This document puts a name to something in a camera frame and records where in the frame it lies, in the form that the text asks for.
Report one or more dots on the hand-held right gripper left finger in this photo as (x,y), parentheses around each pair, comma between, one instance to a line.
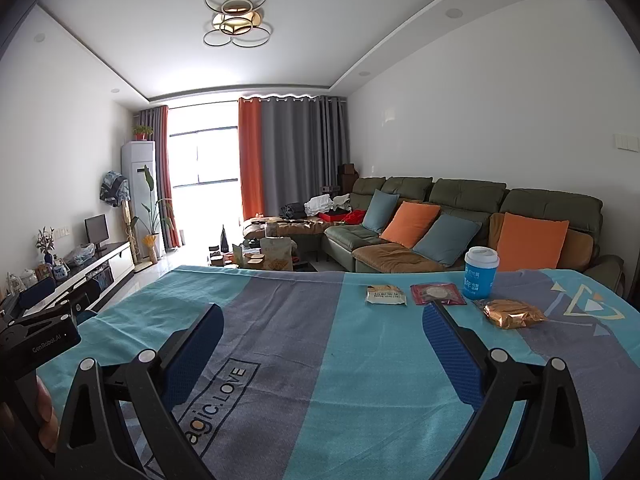
(195,355)

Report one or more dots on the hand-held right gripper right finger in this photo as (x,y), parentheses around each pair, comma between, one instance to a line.
(450,355)

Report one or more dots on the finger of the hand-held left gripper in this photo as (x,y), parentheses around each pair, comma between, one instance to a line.
(82,300)
(37,292)

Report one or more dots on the person's left hand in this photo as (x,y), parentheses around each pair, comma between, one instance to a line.
(47,415)

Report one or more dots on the clear plastic bag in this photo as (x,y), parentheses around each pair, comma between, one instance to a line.
(80,255)

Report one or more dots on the small plant in vase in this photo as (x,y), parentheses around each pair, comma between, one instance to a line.
(45,240)

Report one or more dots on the white black TV cabinet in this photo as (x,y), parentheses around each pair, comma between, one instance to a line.
(117,260)

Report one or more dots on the red snack packet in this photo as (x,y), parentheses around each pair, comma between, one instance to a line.
(437,292)

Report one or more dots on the black monitor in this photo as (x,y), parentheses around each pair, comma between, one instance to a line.
(96,228)

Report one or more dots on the gold foil packet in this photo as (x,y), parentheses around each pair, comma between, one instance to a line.
(510,312)

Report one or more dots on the blue cup white lid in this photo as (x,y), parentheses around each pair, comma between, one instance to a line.
(479,280)

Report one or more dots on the yellow flower vase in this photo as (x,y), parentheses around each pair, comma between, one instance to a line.
(150,245)

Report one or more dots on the yellow white snack packet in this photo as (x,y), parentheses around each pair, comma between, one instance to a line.
(385,295)

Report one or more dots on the group of lidded jars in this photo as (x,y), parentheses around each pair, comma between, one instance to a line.
(250,260)

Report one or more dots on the brown sofa seat pad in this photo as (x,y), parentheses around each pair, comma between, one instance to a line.
(395,256)

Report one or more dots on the blue cushion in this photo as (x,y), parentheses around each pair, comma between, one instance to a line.
(378,210)
(445,240)

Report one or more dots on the blue patterned cloth cover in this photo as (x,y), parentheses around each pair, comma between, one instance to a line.
(115,187)

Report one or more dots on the dark cone bottle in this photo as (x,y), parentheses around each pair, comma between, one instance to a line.
(225,240)

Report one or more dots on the teal grey printed blanket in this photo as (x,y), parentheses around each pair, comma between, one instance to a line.
(325,360)

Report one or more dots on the paper snack bag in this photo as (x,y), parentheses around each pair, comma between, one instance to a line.
(275,255)

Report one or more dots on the orange cushion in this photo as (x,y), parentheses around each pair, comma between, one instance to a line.
(530,240)
(410,225)

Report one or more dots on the tall leafy plant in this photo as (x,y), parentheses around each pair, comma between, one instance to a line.
(149,180)

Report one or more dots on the dark coffee table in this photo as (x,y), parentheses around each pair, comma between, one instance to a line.
(301,263)

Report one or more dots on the white standing air conditioner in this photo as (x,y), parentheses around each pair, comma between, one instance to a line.
(137,160)

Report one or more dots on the grey and orange curtain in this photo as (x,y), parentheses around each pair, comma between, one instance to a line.
(160,170)
(295,160)

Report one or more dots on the brown chaise seat pad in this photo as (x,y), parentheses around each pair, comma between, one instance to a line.
(300,230)

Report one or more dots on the red cloth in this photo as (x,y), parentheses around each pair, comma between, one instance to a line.
(352,217)

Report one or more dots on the black bag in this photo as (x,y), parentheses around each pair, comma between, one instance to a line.
(292,210)

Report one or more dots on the small green potted plant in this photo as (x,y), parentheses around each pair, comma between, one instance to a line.
(142,133)

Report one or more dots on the green sofa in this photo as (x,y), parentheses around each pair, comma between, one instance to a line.
(550,205)

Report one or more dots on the large window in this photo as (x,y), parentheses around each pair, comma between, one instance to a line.
(205,150)

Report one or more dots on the white clothes pile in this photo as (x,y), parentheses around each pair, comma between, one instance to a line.
(320,203)

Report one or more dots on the brown wooden box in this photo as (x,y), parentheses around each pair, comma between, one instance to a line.
(347,175)

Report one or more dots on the white light switch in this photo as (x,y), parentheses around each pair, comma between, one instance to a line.
(625,142)

